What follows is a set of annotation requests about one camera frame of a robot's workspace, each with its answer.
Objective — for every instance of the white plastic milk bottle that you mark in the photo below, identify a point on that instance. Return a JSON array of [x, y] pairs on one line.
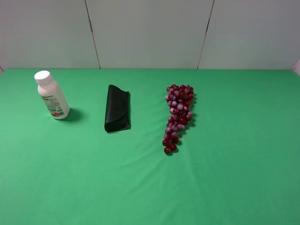
[[52, 95]]

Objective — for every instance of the black folded glasses case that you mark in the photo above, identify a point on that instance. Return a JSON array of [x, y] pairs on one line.
[[117, 112]]

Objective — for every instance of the red grape bunch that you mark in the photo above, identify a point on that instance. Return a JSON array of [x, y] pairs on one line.
[[179, 100]]

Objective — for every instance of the green tablecloth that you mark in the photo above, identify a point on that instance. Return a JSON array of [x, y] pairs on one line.
[[237, 162]]

